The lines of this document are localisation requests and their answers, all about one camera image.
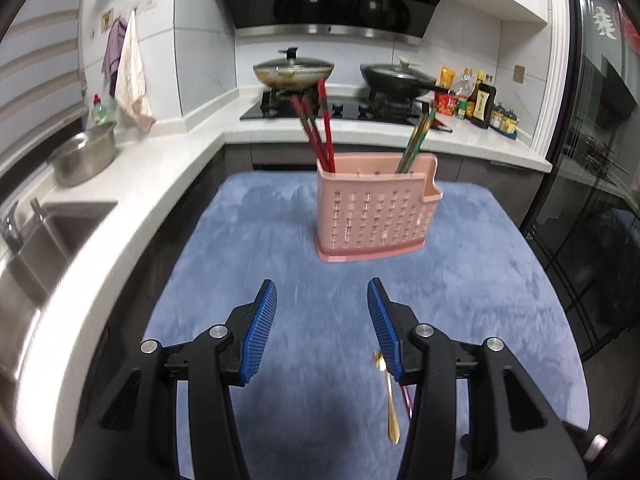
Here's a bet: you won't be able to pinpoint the black built-in oven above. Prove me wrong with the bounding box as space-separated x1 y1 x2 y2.
252 144 321 171

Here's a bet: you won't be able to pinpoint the green seasoning jar rack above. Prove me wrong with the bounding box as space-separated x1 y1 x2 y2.
489 102 521 139

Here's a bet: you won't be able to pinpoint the steel faucet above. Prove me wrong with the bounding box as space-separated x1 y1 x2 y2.
0 199 48 256

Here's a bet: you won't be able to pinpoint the steel kitchen sink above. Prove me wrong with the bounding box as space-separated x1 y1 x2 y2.
0 200 119 386

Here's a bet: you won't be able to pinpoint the white pink hanging cloth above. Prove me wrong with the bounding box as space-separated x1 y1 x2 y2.
114 10 157 133

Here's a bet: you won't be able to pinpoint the dark soy sauce bottle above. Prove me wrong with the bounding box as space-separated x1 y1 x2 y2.
470 75 497 130

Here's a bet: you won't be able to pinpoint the purple hanging cloth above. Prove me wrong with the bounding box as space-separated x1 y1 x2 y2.
101 17 129 96

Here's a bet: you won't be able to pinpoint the blue plush mat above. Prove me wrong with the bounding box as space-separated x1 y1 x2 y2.
140 170 591 480

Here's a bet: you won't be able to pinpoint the steel colander bowl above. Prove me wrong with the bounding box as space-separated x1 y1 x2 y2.
46 121 118 188

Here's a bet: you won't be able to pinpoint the black wok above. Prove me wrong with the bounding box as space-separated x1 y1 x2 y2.
360 66 451 102

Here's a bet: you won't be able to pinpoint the dark kitchen cabinet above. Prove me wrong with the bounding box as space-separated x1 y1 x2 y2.
222 142 545 221

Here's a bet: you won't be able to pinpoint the black glass gas stove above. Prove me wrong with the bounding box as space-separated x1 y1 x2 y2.
239 94 453 134

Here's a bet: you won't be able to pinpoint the pink perforated utensil holder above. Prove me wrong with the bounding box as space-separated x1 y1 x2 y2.
316 154 443 264

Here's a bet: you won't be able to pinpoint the gold spoon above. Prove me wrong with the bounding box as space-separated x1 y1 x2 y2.
370 351 401 445

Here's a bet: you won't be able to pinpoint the clear plastic bottle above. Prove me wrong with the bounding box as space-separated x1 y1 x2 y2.
455 67 475 104

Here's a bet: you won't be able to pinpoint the glass lid with white knob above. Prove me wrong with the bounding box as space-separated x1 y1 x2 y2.
361 57 437 83

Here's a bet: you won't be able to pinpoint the red chopstick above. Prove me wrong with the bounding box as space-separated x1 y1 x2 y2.
300 94 332 172
291 96 327 172
317 79 337 173

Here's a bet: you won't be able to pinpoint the window blinds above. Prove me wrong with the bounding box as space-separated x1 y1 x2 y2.
0 0 90 161

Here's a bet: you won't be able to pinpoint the colourful-tipped chopstick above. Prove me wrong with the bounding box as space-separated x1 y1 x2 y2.
405 111 439 175
396 112 424 175
401 109 435 175
398 102 430 175

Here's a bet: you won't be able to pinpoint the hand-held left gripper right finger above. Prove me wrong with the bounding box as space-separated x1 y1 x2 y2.
366 277 587 480

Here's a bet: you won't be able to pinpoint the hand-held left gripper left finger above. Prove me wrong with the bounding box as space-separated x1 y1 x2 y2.
59 279 278 480

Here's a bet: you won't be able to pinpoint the glass sliding door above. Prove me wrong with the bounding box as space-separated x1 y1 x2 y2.
520 0 640 361

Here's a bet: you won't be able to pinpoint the steel wok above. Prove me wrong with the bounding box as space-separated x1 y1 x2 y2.
252 60 336 92

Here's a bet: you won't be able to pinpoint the green dish soap bottle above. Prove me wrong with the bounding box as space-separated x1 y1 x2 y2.
91 93 117 128

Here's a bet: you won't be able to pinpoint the glass lid with black knob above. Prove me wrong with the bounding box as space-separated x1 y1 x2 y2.
253 46 335 74

